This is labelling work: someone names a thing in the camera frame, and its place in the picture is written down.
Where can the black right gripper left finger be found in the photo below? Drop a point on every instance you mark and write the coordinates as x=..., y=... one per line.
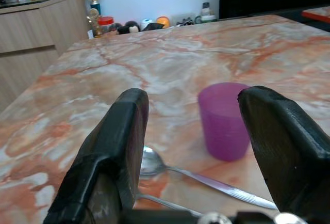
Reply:
x=116, y=141

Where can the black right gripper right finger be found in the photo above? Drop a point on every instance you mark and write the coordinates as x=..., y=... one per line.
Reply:
x=283, y=141

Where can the purple plastic cup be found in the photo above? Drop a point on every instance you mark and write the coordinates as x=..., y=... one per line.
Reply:
x=224, y=123

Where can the silver metal spoon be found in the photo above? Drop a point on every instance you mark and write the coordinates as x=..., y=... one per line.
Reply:
x=185, y=172

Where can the silver metal fork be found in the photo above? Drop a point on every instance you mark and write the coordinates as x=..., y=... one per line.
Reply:
x=165, y=203

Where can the black and white plush toy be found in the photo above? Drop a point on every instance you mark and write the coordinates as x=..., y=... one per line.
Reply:
x=130, y=27

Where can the red lidded plastic jar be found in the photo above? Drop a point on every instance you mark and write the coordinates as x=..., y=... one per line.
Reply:
x=105, y=24

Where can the small gold trophy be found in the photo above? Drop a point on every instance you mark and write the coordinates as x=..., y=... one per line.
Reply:
x=94, y=22

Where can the white round container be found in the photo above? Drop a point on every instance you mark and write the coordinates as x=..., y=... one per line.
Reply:
x=147, y=24

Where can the orange round container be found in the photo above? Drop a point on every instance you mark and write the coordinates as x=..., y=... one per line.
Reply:
x=163, y=21

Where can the red edged board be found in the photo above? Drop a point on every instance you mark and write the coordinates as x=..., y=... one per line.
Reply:
x=316, y=12

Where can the light wood sideboard cabinet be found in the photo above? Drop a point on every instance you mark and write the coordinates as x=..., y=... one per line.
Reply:
x=33, y=35

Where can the clear jar with dark lid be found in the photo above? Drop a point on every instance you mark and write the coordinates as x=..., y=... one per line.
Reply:
x=207, y=12

